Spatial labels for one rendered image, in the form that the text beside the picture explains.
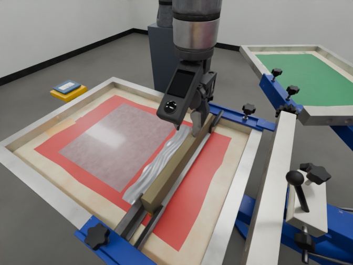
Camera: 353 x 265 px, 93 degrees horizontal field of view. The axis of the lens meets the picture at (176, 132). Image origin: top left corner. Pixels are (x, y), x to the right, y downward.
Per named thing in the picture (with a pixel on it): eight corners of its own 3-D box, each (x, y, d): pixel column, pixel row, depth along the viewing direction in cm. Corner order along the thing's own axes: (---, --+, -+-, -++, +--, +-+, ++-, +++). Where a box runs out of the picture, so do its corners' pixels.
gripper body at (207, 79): (214, 95, 40) (224, 40, 31) (199, 115, 35) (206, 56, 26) (186, 87, 43) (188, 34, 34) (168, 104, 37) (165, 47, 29)
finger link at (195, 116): (212, 128, 45) (210, 97, 39) (203, 142, 41) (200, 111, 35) (201, 125, 46) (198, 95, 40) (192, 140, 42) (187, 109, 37)
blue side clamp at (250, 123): (188, 115, 75) (188, 103, 70) (193, 110, 78) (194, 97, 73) (257, 140, 64) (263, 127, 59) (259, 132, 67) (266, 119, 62)
